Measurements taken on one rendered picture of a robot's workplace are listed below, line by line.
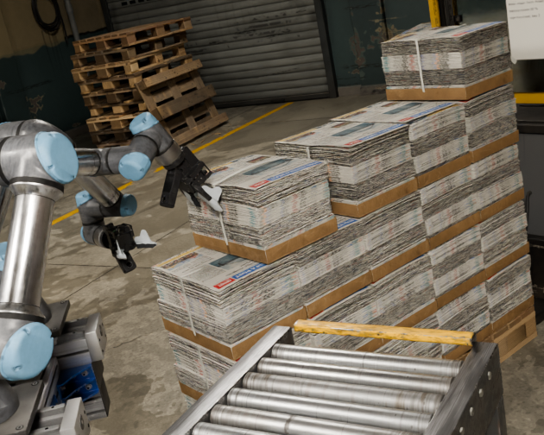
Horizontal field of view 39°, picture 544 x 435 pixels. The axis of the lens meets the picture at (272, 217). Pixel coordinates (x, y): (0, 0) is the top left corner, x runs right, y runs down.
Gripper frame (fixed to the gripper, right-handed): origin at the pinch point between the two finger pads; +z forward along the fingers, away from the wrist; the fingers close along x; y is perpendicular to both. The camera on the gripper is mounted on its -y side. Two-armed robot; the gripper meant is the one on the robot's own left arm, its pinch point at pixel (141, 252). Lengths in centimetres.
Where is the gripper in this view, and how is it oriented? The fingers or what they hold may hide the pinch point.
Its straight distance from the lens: 249.2
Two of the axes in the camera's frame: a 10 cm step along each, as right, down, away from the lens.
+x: 7.5, -3.3, 5.8
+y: -1.9, -9.4, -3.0
